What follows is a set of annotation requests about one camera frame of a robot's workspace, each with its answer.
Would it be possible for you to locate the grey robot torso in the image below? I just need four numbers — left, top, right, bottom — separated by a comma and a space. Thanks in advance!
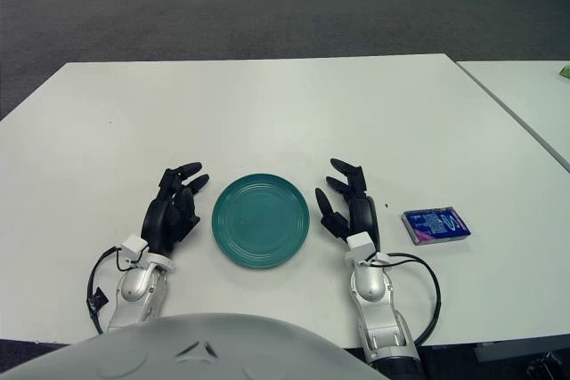
0, 312, 380, 380

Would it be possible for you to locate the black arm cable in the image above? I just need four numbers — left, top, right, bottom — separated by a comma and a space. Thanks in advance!
362, 253, 443, 346
86, 244, 149, 336

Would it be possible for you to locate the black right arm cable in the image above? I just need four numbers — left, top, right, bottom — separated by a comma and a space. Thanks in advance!
362, 253, 443, 346

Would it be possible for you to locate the teal round plate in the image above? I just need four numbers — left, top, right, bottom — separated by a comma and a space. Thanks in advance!
211, 174, 311, 271

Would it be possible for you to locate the blue gum pack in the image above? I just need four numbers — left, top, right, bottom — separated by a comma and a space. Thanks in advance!
401, 206, 472, 247

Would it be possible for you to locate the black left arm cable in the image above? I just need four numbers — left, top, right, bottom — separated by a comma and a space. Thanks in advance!
86, 244, 149, 336

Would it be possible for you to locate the white side table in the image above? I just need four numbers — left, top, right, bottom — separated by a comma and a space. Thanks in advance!
456, 59, 570, 176

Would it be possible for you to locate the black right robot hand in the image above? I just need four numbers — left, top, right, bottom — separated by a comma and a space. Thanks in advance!
314, 158, 389, 268

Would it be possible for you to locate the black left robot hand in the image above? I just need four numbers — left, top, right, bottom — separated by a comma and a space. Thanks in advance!
118, 160, 210, 274

